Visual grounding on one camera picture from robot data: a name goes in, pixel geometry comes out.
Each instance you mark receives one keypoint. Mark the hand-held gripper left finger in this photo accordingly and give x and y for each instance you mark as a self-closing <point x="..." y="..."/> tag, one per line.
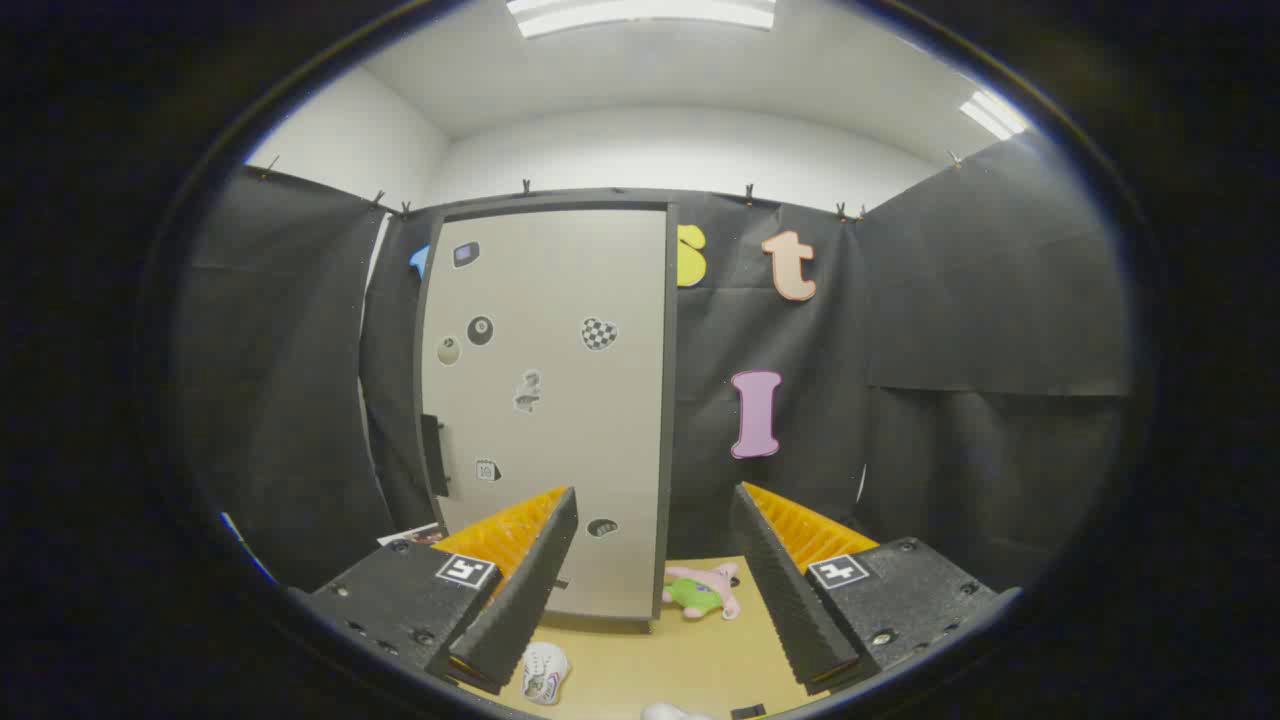
<point x="530" y="590"/>

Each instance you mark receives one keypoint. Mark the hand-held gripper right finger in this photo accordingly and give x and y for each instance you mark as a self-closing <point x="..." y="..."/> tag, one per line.
<point x="785" y="590"/>

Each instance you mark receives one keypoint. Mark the white canvas shoe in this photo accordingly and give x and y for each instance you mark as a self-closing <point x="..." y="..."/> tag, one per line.
<point x="545" y="672"/>

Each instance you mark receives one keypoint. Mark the grey shoe cabinet door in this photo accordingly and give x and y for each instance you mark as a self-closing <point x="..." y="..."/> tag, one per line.
<point x="560" y="440"/>

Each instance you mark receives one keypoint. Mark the grey shoe cabinet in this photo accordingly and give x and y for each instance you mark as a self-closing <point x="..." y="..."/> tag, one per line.
<point x="672" y="400"/>

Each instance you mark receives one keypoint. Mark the pink and green plush toy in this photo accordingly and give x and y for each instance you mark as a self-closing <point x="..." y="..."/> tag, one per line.
<point x="695" y="595"/>

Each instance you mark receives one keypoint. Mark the black backdrop cloth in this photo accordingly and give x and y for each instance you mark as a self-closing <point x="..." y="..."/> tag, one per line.
<point x="950" y="300"/>

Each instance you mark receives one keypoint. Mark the small ceiling light panel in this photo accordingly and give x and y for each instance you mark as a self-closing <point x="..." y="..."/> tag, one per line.
<point x="993" y="115"/>

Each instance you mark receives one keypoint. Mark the long ceiling light panel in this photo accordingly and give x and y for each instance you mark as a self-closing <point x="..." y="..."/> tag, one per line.
<point x="640" y="14"/>

